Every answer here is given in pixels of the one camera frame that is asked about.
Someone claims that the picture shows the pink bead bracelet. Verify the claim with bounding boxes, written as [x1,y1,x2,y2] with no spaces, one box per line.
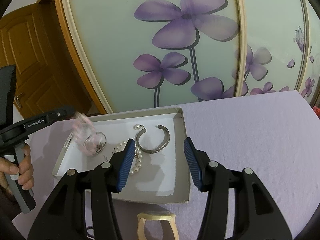
[71,111,104,156]

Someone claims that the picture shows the grey cardboard jewelry tray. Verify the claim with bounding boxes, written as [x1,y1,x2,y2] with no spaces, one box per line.
[52,108,190,204]

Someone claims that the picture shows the person's left hand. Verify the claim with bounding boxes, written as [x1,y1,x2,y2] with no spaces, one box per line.
[1,144,34,199]

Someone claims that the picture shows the brown wooden door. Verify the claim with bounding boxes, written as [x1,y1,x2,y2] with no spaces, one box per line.
[1,3,91,118]

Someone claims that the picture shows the thin silver bangle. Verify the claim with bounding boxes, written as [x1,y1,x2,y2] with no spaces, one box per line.
[83,132,106,156]

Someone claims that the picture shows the small pearl earring in tray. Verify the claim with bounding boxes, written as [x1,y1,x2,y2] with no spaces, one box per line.
[133,124,144,131]

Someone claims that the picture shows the purple tablecloth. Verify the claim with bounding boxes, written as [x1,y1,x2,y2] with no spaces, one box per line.
[13,91,319,239]

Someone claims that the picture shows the flower-print sliding wardrobe door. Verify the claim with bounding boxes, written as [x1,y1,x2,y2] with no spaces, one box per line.
[56,0,319,113]

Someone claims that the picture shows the metal door handle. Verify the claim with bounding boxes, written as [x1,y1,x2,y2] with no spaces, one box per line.
[14,92,25,109]

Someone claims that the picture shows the white pearl bracelet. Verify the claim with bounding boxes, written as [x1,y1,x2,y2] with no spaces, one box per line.
[112,140,143,176]

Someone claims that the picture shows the dark silver cuff bracelet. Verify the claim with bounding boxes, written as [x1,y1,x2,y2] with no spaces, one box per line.
[134,124,171,155]

